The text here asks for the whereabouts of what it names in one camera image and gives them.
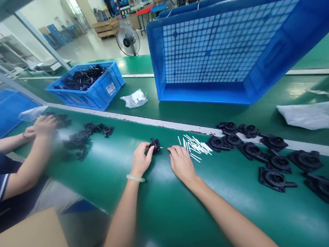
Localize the person's left hand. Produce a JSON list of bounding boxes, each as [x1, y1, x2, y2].
[[128, 141, 157, 179]]

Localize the person's right hand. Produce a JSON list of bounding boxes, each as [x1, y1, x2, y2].
[[166, 144, 198, 184]]

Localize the person's right fingers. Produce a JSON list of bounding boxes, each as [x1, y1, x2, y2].
[[166, 144, 188, 158]]

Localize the black plastic pump cover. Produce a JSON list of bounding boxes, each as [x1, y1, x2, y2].
[[143, 137, 162, 156]]

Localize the pile of white rods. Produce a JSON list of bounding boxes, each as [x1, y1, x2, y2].
[[177, 131, 215, 165]]

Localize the crumpled clear plastic bag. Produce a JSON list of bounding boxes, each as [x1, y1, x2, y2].
[[119, 88, 149, 109]]

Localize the heap of black pump covers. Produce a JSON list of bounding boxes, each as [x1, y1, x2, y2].
[[44, 106, 117, 165]]

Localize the small blue plastic bin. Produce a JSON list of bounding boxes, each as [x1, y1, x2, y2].
[[42, 60, 128, 116]]

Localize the pile of black parts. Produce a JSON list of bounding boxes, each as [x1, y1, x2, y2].
[[52, 63, 110, 94]]

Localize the group of black pump housings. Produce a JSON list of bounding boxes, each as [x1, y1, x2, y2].
[[204, 112, 329, 215]]

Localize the standing floor fan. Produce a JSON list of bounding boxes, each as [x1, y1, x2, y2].
[[114, 23, 142, 58]]

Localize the large blue perforated crate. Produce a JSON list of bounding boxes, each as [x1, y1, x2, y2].
[[143, 0, 329, 114]]

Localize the stack of wooden pallets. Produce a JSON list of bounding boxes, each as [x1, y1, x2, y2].
[[91, 16, 121, 40]]

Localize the large clear plastic bag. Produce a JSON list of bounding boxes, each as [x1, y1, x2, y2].
[[276, 100, 329, 133]]

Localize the blue bin behind partition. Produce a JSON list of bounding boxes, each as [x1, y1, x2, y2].
[[0, 85, 46, 142]]

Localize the cardboard box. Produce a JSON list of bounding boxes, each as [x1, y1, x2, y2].
[[0, 205, 75, 247]]

